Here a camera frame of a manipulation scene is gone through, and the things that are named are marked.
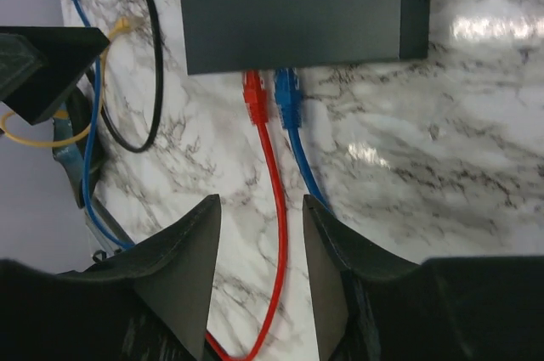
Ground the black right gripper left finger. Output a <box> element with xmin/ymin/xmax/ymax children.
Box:
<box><xmin>1</xmin><ymin>195</ymin><xmax>221</xmax><ymax>360</ymax></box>

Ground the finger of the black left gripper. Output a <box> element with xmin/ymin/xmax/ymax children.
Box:
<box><xmin>1</xmin><ymin>26</ymin><xmax>110</xmax><ymax>125</ymax></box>

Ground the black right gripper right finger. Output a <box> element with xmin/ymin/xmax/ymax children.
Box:
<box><xmin>303</xmin><ymin>195</ymin><xmax>543</xmax><ymax>360</ymax></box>

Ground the blue ethernet cable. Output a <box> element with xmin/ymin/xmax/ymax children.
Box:
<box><xmin>64</xmin><ymin>0</ymin><xmax>137</xmax><ymax>251</ymax></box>
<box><xmin>273</xmin><ymin>66</ymin><xmax>335</xmax><ymax>216</ymax></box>

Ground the yellow ethernet cable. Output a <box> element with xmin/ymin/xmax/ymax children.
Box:
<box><xmin>0</xmin><ymin>16</ymin><xmax>144</xmax><ymax>149</ymax></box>

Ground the black ethernet cable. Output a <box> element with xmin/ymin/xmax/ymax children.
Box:
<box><xmin>99</xmin><ymin>0</ymin><xmax>165</xmax><ymax>154</ymax></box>

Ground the black network switch box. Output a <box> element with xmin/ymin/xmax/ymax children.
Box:
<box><xmin>180</xmin><ymin>0</ymin><xmax>431</xmax><ymax>75</ymax></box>

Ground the red ethernet cable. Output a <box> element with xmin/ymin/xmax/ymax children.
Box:
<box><xmin>206</xmin><ymin>70</ymin><xmax>290</xmax><ymax>361</ymax></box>

